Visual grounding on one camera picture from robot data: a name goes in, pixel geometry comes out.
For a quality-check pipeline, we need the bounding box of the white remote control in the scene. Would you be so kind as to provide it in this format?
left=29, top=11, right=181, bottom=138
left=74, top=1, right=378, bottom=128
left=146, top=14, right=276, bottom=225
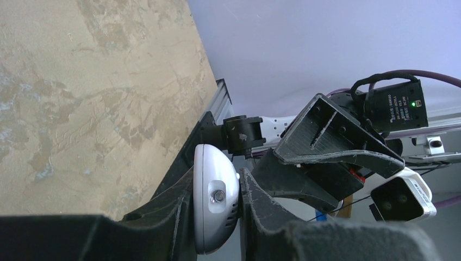
left=192, top=144, right=240, bottom=254

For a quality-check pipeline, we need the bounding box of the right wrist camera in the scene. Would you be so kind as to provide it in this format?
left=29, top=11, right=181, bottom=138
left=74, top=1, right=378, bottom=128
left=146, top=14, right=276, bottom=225
left=369, top=167, right=437, bottom=222

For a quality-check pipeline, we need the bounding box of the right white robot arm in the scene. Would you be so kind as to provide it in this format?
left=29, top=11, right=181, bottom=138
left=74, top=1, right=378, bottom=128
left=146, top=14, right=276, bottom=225
left=200, top=73, right=428, bottom=213

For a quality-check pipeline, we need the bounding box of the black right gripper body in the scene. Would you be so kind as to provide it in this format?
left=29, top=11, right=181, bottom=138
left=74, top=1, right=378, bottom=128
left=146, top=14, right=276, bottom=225
left=329, top=91, right=403, bottom=155

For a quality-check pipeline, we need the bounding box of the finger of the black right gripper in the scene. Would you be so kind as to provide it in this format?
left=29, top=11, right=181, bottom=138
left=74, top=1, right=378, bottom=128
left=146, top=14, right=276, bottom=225
left=273, top=94, right=405, bottom=178
left=251, top=150, right=364, bottom=213

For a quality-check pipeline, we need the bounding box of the aluminium frame rail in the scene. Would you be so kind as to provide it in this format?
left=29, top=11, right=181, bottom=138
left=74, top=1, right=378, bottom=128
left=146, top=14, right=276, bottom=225
left=205, top=78, right=460, bottom=156

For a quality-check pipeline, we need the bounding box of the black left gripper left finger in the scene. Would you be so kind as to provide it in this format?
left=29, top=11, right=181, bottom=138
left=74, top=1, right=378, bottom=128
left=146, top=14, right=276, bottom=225
left=0, top=167, right=197, bottom=261

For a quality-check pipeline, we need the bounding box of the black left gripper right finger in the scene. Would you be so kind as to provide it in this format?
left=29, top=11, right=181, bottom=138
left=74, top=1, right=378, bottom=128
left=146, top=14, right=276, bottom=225
left=240, top=168, right=441, bottom=260

